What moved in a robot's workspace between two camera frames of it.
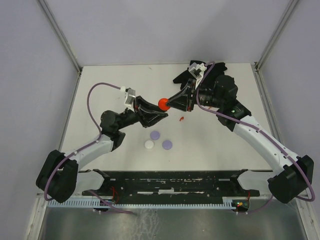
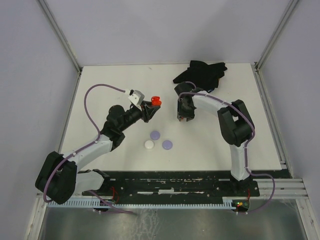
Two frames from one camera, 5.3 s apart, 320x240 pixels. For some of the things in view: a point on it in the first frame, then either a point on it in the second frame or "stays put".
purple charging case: (155, 135) stays put
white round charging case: (149, 144) stays put
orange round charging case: (162, 104) -> (155, 100)
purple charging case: (167, 144) stays put
